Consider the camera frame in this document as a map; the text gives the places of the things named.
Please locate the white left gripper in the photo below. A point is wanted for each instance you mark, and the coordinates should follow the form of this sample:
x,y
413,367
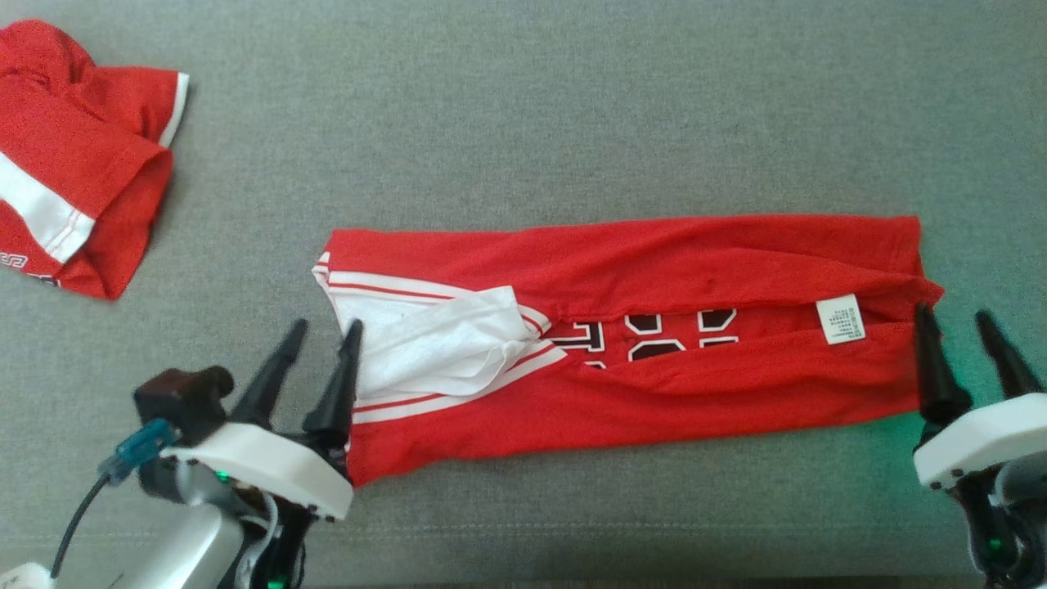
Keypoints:
x,y
262,466

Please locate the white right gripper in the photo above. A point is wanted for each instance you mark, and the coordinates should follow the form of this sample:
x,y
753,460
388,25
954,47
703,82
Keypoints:
x,y
981,442

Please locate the red shorts with white stripes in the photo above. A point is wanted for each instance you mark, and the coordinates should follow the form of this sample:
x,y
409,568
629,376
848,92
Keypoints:
x,y
74,164

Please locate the red Bulls basketball jersey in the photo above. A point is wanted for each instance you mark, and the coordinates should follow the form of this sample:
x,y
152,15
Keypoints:
x,y
654,384

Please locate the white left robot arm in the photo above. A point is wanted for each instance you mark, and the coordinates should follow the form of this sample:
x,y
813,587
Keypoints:
x,y
172,548

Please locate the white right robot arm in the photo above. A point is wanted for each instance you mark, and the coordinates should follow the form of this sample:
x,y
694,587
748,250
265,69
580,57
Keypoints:
x,y
1022,523

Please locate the grey fabric sofa seat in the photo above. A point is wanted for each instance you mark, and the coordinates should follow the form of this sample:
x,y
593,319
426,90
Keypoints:
x,y
572,123

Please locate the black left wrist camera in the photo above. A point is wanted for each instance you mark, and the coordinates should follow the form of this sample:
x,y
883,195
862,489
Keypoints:
x,y
184,397

